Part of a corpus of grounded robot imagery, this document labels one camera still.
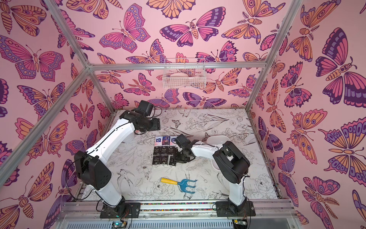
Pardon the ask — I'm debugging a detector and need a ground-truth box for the pink white tissue pack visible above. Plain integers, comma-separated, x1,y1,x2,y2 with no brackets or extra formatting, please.
154,136,163,147
170,136,177,146

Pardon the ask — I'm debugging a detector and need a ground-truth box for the blue red illustrated tissue pack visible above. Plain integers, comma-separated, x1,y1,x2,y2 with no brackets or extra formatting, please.
162,136,171,146

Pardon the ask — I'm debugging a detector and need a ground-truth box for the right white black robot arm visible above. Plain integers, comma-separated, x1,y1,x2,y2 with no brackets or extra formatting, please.
174,134,251,208

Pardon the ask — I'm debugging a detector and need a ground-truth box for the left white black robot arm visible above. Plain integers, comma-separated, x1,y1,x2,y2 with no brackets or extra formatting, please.
74,100,161,207

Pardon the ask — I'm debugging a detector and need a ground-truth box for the blue yellow toy rake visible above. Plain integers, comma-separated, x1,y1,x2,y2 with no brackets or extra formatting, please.
160,177,197,194

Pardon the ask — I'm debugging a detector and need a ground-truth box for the green circuit board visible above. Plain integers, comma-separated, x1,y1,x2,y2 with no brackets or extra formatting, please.
111,221,127,229

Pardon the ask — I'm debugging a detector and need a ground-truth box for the white wire wall basket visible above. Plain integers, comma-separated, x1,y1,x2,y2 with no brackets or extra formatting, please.
161,58,207,90

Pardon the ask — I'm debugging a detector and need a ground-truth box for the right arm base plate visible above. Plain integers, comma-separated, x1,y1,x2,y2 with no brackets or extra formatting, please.
215,200,256,218

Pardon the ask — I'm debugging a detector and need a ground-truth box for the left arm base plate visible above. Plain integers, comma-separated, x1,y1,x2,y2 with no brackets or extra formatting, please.
100,202,141,219

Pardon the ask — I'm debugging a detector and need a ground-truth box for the aluminium mounting rail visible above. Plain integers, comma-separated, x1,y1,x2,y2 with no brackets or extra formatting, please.
61,200,298,221

